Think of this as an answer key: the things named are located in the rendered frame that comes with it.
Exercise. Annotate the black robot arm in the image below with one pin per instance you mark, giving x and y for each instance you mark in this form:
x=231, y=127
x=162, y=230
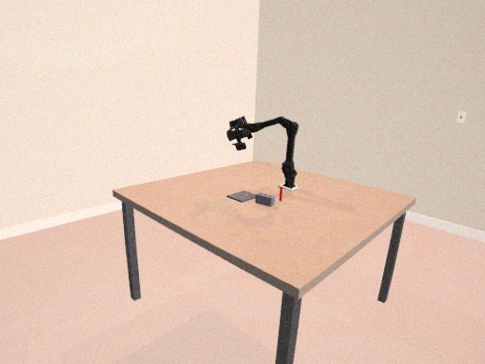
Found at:
x=291, y=129

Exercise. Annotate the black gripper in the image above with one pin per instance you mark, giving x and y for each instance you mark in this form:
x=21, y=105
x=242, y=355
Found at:
x=239, y=134

